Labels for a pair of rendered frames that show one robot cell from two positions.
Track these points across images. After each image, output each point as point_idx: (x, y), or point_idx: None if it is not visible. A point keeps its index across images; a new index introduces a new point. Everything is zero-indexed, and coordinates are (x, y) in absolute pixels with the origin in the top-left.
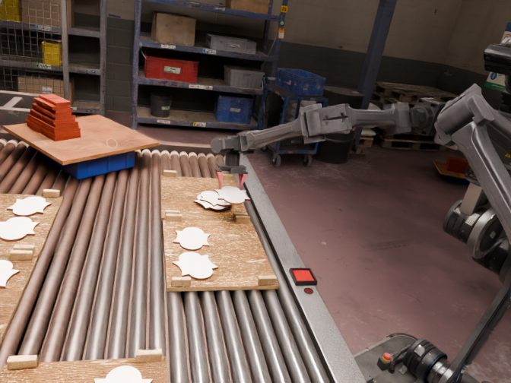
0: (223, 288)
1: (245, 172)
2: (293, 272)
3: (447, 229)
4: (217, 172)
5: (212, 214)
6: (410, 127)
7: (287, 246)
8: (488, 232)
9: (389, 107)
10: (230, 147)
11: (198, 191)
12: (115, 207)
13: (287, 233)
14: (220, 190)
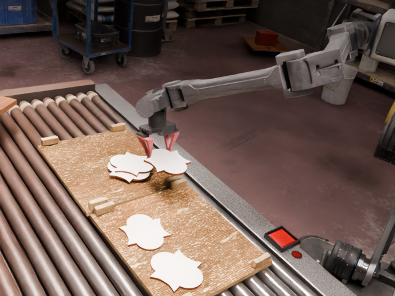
0: (223, 289)
1: (174, 129)
2: (271, 238)
3: (387, 145)
4: (144, 138)
5: (140, 187)
6: (357, 49)
7: (238, 204)
8: None
9: (340, 32)
10: (163, 106)
11: (100, 157)
12: (14, 215)
13: (227, 186)
14: (150, 158)
